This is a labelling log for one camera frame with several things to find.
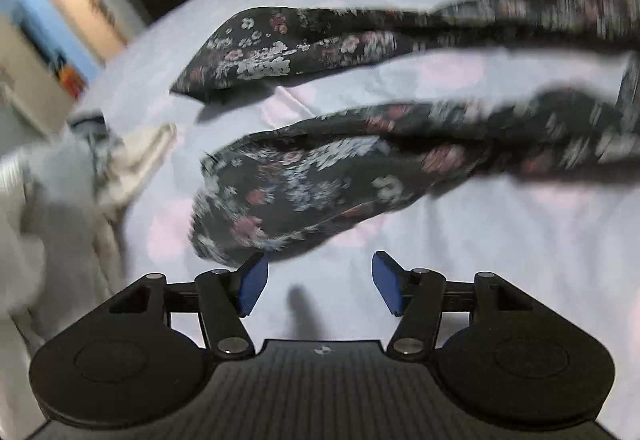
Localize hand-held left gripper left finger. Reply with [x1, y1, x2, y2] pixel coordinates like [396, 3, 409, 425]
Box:
[108, 253, 270, 361]

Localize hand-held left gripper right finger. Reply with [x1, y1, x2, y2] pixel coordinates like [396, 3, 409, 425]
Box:
[371, 251, 534, 361]

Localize dark floral pants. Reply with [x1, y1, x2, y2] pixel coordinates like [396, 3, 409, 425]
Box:
[170, 0, 640, 269]

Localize blue bed sheet pink dots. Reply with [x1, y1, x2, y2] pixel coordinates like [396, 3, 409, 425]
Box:
[65, 0, 640, 440]

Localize cream cloth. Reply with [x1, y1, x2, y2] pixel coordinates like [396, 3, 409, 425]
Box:
[95, 123, 179, 221]

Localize white garment pile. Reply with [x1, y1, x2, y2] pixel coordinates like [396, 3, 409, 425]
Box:
[0, 140, 132, 440]

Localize blue wall poster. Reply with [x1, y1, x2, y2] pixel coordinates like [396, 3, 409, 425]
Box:
[0, 0, 132, 97]

